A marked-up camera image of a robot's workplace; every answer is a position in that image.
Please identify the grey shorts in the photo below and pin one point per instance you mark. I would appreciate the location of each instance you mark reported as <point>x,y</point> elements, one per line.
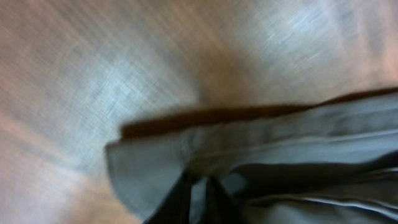
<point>331,164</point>

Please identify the folded beige shorts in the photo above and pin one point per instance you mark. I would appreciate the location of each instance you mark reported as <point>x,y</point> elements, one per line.
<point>76,75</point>

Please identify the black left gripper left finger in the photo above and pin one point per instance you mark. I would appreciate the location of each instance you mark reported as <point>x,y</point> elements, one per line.
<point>175,209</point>

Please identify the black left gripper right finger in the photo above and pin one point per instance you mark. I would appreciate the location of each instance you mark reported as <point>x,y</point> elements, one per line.
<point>220,208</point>

